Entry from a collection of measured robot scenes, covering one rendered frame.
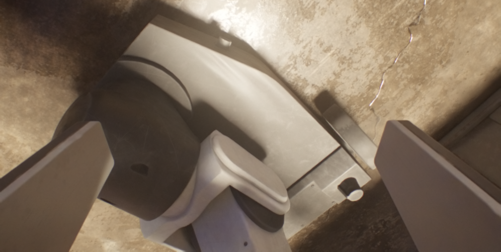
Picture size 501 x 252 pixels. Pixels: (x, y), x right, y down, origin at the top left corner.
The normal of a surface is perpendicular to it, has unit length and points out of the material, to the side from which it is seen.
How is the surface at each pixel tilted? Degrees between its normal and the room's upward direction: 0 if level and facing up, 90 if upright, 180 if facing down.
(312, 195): 0
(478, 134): 90
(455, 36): 0
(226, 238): 66
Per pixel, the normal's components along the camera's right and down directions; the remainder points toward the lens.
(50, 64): 0.18, 0.47
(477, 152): -0.74, -0.51
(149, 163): 0.59, -0.04
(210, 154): -0.58, -0.40
